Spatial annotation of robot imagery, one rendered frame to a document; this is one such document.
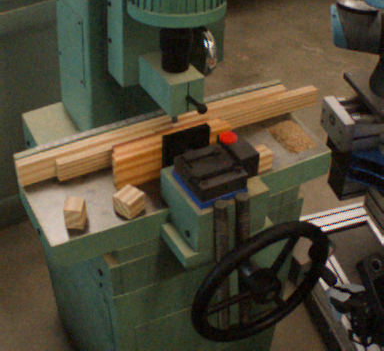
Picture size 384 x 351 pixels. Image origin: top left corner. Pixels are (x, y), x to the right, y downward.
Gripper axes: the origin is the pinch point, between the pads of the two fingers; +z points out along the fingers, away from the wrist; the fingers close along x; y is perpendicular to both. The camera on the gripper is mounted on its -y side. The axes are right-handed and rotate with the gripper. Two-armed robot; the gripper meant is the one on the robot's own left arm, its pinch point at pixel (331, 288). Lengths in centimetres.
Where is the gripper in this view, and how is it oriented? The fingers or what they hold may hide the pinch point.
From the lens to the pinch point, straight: 119.2
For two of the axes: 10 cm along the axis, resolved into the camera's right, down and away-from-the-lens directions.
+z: -4.2, -0.7, 9.0
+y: 2.3, 9.6, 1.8
